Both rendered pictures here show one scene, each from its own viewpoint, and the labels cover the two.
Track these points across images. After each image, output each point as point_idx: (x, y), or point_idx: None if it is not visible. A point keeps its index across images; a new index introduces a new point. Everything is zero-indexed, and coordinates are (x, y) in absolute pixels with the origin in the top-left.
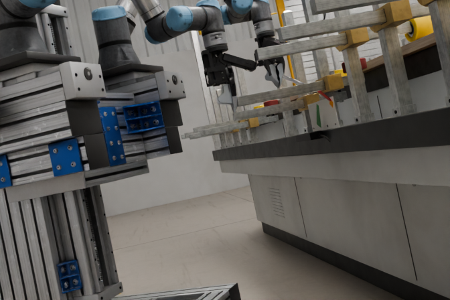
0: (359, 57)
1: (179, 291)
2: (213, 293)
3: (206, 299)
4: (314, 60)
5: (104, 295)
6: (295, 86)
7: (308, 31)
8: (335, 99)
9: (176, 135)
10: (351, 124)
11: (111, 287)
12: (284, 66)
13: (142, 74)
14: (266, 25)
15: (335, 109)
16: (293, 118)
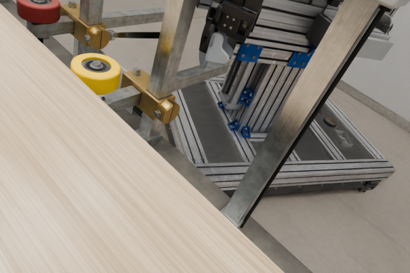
0: None
1: (237, 170)
2: (197, 158)
3: (194, 148)
4: None
5: (220, 94)
6: (119, 11)
7: None
8: (78, 48)
9: (233, 41)
10: (52, 36)
11: (223, 97)
12: (201, 39)
13: None
14: None
15: (74, 42)
16: (232, 195)
